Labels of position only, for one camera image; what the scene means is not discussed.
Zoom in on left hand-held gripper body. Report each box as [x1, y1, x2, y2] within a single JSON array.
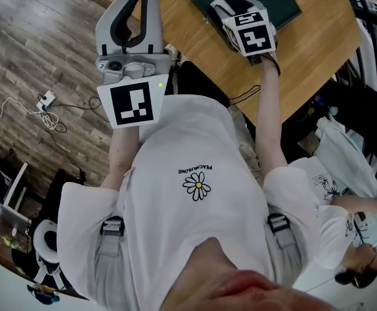
[[95, 43, 173, 130]]

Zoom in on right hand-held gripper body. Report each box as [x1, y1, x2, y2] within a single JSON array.
[[214, 0, 279, 58]]

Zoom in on person's right forearm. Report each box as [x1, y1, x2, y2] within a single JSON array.
[[255, 52, 289, 178]]

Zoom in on person's left forearm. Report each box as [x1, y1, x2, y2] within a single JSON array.
[[100, 125, 144, 192]]

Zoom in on person's black trousers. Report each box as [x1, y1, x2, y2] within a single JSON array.
[[172, 60, 232, 107]]

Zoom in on white power strip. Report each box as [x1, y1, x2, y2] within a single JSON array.
[[35, 89, 56, 111]]

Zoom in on black metal shelf rack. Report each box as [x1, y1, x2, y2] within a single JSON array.
[[337, 0, 377, 89]]

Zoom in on white flower print t-shirt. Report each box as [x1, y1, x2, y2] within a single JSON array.
[[56, 94, 323, 311]]

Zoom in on black chair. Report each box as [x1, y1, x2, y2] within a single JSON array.
[[324, 79, 377, 161]]

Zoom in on white cloth bag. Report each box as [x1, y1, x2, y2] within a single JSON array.
[[314, 114, 377, 202]]

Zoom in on white round stool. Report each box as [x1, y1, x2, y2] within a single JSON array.
[[32, 218, 65, 284]]

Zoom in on person's chin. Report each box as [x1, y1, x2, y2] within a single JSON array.
[[161, 236, 341, 311]]

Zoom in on black wrist strap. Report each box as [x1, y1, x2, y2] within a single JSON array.
[[260, 52, 282, 76]]

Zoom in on black floor cable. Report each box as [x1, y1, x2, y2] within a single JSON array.
[[38, 93, 112, 134]]

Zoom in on white cable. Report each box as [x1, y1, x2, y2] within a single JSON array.
[[0, 97, 60, 133]]

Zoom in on white frame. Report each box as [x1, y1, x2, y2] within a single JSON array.
[[1, 161, 30, 214]]

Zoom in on grey harness strap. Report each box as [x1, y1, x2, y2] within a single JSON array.
[[93, 215, 127, 311], [266, 212, 303, 286]]

